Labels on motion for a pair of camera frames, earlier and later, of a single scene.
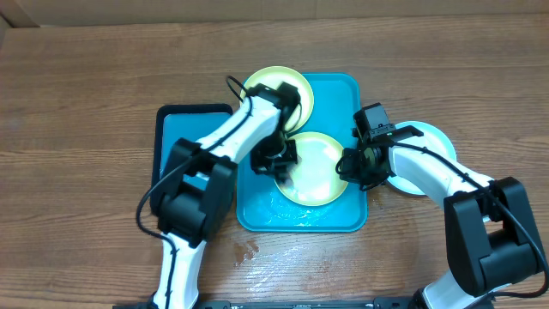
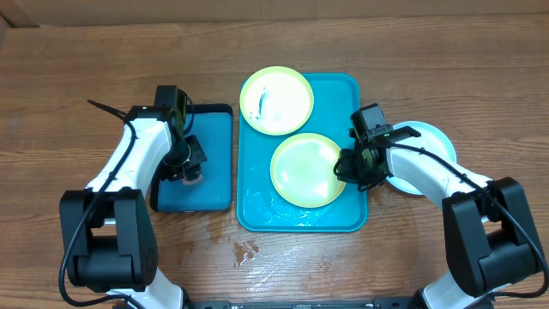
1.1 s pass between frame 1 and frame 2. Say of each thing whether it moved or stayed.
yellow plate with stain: stayed
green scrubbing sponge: moved
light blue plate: stayed
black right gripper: stayed
